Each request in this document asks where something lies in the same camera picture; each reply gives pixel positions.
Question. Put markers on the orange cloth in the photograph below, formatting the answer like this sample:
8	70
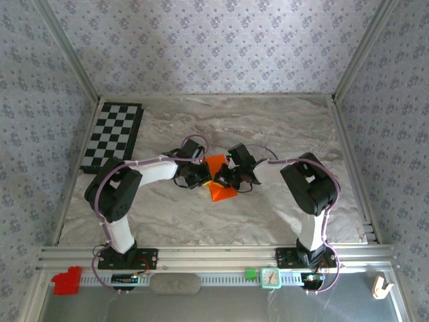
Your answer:
223	194

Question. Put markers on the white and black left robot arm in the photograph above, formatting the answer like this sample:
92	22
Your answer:
114	198

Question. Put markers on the small green square clock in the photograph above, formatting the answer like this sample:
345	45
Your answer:
271	278

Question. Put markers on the black and grey chessboard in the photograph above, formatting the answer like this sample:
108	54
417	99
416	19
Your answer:
114	127

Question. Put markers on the green toy block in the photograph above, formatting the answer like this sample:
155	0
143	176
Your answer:
250	273

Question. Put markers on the grey oval pad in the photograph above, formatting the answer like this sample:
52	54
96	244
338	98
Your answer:
174	284

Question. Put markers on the small circuit board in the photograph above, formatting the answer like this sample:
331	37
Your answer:
125	278
311	277

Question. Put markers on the red toy block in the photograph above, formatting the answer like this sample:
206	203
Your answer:
67	281

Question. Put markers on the wooden hook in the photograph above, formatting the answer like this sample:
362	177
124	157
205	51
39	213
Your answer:
380	288

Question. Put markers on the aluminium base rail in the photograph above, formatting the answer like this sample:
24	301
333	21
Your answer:
218	258

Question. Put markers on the aluminium back rail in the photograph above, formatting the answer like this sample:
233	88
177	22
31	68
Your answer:
218	96

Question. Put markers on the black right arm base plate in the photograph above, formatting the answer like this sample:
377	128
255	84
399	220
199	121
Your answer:
285	256

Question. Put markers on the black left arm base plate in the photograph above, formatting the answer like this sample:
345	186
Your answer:
147	258

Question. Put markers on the aluminium side rail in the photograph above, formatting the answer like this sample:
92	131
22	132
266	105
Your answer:
61	218
352	167

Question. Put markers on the aluminium frame post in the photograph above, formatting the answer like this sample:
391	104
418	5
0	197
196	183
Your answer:
70	50
362	50

